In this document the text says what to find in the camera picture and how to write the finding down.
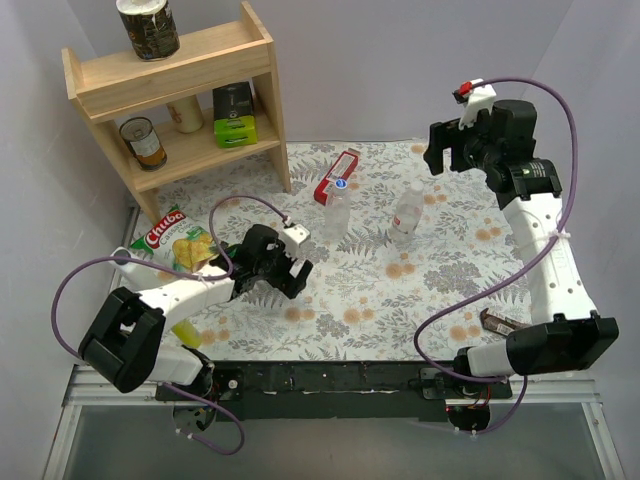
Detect clear bottle cap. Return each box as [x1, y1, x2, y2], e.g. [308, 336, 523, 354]
[409, 181, 424, 193]

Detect clear plastic bottle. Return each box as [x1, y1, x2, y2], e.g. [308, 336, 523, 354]
[324, 180, 350, 240]

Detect clear bottle with red label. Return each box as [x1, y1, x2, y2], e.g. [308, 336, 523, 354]
[388, 187, 424, 243]

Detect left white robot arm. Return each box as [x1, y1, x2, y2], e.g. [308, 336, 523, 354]
[79, 224, 313, 400]

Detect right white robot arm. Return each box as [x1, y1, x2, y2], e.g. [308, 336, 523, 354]
[424, 100, 619, 398]

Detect yellow bottle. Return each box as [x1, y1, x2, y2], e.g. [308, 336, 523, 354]
[171, 319, 202, 349]

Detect white bottle grey cap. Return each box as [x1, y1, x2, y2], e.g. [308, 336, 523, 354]
[109, 247, 143, 275]

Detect green Chuba chips bag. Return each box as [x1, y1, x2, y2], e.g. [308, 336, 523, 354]
[130, 205, 219, 273]

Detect red rectangular box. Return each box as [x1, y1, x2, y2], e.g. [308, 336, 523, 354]
[314, 148, 361, 205]

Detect floral table mat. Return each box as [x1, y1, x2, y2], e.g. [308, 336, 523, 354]
[159, 142, 531, 361]

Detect black and green box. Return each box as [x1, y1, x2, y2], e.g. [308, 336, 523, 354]
[212, 81, 258, 148]

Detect cream cylindrical container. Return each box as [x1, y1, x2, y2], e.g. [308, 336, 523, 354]
[166, 95, 204, 134]

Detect wooden shelf unit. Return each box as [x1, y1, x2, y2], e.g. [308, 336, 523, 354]
[61, 1, 291, 222]

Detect tin can on lower shelf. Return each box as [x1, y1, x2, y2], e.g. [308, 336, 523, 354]
[119, 117, 167, 171]

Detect brown chocolate bar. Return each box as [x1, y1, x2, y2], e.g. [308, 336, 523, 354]
[479, 308, 528, 337]

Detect dark can on shelf top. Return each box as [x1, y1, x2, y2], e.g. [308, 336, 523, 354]
[116, 0, 180, 61]

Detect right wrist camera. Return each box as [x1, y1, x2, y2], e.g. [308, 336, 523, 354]
[452, 78, 496, 130]

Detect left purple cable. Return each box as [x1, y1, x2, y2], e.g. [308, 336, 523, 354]
[50, 195, 294, 455]

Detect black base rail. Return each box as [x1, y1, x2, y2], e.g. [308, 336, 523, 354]
[186, 361, 512, 428]

